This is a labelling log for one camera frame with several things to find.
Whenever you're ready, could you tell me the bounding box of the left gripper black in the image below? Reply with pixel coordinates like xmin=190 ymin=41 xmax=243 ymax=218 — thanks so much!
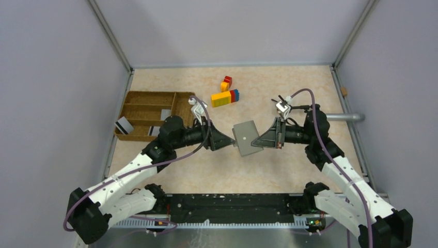
xmin=173 ymin=116 xmax=234 ymax=151

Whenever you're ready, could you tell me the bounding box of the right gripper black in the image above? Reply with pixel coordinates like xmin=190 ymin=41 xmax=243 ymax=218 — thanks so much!
xmin=252 ymin=117 xmax=314 ymax=149

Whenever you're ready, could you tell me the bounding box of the grey card holder wallet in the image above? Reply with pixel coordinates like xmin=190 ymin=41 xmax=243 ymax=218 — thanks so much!
xmin=232 ymin=120 xmax=263 ymax=157

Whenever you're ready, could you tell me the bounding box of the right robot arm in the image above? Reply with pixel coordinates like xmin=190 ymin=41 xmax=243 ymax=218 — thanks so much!
xmin=252 ymin=107 xmax=413 ymax=247

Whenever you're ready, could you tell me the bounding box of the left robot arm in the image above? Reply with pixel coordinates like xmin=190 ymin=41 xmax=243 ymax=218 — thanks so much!
xmin=63 ymin=116 xmax=235 ymax=244

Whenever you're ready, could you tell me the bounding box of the grey card back right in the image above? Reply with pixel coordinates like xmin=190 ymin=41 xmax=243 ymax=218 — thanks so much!
xmin=160 ymin=109 xmax=171 ymax=120

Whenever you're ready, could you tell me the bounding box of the card with stripe front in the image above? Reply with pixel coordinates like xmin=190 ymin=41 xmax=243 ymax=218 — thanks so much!
xmin=148 ymin=126 xmax=160 ymax=136

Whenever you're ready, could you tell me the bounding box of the card with stripe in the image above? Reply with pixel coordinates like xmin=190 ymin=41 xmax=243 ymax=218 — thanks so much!
xmin=115 ymin=116 xmax=134 ymax=135
xmin=148 ymin=126 xmax=160 ymax=136

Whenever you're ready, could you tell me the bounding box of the card with stripe left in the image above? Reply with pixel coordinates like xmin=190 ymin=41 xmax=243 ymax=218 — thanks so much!
xmin=115 ymin=116 xmax=134 ymax=135

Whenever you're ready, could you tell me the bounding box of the yellow toy block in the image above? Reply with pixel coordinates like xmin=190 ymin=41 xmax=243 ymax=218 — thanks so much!
xmin=211 ymin=91 xmax=231 ymax=107

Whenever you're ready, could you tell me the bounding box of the red blue toy block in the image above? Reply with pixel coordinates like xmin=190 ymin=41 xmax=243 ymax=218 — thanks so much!
xmin=229 ymin=89 xmax=240 ymax=103

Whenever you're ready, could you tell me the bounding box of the small red yellow block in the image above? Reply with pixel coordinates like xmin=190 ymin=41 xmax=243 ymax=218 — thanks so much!
xmin=220 ymin=76 xmax=232 ymax=92

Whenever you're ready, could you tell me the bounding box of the silver metal tube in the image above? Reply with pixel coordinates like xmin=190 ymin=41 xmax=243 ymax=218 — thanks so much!
xmin=326 ymin=113 xmax=365 ymax=122

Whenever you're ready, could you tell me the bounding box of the brown woven tray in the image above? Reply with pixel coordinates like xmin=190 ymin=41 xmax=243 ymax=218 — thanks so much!
xmin=114 ymin=91 xmax=195 ymax=142

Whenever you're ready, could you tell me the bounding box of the small wooden cork piece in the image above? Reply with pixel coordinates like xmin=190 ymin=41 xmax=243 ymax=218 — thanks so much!
xmin=340 ymin=87 xmax=348 ymax=97

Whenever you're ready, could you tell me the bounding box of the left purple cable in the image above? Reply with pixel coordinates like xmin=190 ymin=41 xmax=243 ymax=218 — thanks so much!
xmin=63 ymin=96 xmax=211 ymax=237

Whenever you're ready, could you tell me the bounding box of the purple cable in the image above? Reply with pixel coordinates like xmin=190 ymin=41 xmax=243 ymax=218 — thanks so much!
xmin=290 ymin=88 xmax=373 ymax=248
xmin=63 ymin=96 xmax=211 ymax=237

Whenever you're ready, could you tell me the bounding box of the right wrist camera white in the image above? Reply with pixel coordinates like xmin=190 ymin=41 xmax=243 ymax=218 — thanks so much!
xmin=275 ymin=96 xmax=292 ymax=120

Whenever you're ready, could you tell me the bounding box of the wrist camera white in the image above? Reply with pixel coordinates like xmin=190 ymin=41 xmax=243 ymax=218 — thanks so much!
xmin=275 ymin=96 xmax=292 ymax=120
xmin=188 ymin=96 xmax=208 ymax=124

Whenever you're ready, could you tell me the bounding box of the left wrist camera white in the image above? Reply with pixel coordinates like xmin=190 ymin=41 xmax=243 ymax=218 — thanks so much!
xmin=188 ymin=96 xmax=208 ymax=124

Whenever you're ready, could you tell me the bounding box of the black tripod camera mount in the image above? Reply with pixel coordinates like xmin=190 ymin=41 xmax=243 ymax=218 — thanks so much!
xmin=271 ymin=95 xmax=312 ymax=122

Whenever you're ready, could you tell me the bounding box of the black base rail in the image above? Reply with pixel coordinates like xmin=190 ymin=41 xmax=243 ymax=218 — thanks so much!
xmin=141 ymin=193 xmax=328 ymax=224

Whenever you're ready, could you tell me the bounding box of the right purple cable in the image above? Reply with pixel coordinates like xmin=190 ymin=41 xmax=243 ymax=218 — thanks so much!
xmin=290 ymin=88 xmax=373 ymax=248

